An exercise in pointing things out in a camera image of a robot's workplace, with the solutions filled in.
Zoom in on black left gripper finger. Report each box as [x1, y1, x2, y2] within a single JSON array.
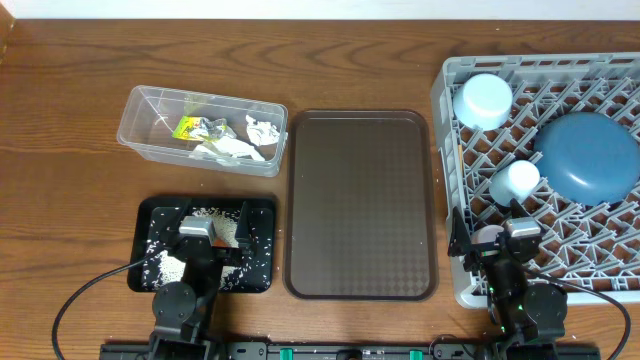
[[149, 202, 190, 249], [235, 201, 252, 250]]

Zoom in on pink cup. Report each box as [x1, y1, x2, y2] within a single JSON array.
[[471, 225, 504, 244]]

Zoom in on light blue cup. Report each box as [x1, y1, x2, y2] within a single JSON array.
[[489, 160, 540, 207]]

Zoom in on dark blue plate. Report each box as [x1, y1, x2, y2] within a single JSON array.
[[534, 112, 639, 206]]

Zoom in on white paper tissue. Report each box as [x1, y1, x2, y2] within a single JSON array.
[[189, 137, 265, 165]]

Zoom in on yellow green snack wrapper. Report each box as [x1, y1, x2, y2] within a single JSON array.
[[172, 116, 201, 141]]

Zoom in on aluminium foil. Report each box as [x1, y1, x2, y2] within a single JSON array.
[[190, 117, 237, 142]]

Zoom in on light blue bowl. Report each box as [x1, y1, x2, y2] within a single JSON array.
[[452, 73, 513, 131]]

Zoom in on wooden chopstick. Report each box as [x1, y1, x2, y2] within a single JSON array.
[[457, 144, 464, 188]]

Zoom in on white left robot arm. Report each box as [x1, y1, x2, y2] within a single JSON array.
[[149, 202, 255, 360]]

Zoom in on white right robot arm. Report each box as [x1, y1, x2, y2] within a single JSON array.
[[447, 200, 568, 359]]

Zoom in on clear plastic waste bin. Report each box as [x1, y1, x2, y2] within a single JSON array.
[[117, 86, 288, 177]]

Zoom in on black plastic tray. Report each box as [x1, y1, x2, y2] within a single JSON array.
[[131, 196, 276, 293]]

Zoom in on spilled white rice grains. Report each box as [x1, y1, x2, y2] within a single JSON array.
[[139, 207, 274, 293]]

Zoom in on brown serving tray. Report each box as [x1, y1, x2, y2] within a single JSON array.
[[283, 110, 438, 301]]

